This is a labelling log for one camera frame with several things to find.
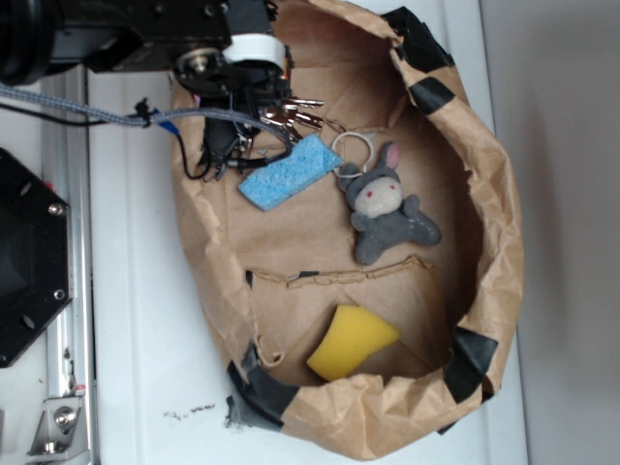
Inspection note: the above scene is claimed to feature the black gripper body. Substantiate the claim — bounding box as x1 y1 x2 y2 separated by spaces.
174 1 294 170

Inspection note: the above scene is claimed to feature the silver key bunch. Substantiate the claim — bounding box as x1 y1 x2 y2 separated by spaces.
259 97 326 144

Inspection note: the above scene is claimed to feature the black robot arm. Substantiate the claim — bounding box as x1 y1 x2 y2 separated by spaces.
1 0 293 170

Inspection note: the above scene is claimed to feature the blue sponge piece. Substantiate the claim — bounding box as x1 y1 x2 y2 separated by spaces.
238 135 343 211

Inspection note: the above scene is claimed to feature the brown paper bag bin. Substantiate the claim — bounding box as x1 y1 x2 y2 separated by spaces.
171 1 524 460

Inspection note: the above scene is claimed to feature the yellow sponge piece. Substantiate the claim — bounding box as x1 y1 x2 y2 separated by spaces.
306 305 402 382

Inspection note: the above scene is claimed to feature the white key ring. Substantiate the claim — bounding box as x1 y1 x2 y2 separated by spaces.
331 130 377 171

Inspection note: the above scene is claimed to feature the grey plush bunny keychain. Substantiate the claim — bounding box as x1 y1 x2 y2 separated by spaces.
336 141 442 265

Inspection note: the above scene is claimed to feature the aluminium frame rail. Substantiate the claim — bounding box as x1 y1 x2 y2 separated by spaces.
37 62 101 465

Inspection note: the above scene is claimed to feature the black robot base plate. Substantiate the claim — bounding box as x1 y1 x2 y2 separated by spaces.
1 149 71 368

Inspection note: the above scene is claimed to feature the metal corner bracket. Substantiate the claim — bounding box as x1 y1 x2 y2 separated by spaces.
26 396 85 463

